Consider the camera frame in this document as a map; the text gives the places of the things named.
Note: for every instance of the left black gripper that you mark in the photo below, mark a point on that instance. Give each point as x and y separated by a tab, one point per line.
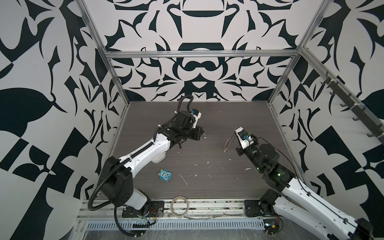
199	131

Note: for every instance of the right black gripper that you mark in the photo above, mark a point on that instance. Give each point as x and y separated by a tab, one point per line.
241	151

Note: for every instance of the silver keyring with keys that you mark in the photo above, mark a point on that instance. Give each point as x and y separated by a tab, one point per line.
230	141

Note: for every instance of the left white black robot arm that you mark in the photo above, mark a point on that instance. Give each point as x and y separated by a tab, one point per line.
115	185

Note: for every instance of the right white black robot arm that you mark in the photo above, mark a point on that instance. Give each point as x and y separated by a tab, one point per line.
290	198

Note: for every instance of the white square clock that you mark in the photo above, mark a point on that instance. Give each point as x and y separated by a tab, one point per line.
159	158

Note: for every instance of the blue owl eraser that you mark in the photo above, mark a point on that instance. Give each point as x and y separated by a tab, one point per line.
165	175

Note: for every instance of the clear tape roll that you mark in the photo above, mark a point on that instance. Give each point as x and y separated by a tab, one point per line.
179	207

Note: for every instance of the green circuit board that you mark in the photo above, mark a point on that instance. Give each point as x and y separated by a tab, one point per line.
272	226

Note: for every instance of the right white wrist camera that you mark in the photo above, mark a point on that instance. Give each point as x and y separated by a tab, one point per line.
244	136

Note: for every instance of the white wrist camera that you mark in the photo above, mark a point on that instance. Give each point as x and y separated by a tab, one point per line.
196	114
244	136

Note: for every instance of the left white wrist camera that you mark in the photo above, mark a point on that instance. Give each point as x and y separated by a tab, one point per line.
196	114

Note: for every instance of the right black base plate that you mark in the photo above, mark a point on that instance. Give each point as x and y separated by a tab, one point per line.
259	208

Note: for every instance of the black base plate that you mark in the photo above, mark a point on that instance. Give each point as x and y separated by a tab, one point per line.
150	209
259	208

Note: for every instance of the white perforated cable duct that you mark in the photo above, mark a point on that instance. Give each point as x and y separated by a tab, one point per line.
162	225

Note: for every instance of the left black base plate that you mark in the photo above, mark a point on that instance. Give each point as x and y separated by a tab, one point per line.
150	209

